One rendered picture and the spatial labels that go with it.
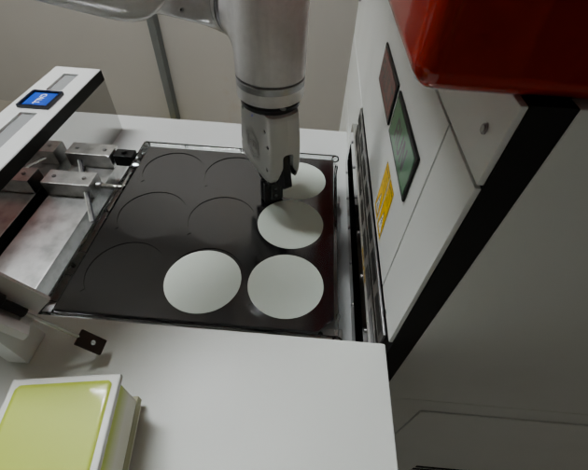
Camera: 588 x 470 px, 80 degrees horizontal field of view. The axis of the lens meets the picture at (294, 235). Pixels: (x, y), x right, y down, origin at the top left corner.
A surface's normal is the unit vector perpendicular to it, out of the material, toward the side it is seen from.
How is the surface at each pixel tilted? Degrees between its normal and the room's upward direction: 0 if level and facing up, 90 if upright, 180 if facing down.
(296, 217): 1
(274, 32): 90
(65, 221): 0
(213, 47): 90
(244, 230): 0
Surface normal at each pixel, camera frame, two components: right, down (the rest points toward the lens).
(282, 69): 0.36, 0.71
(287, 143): 0.57, 0.57
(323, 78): -0.17, 0.74
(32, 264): 0.04, -0.66
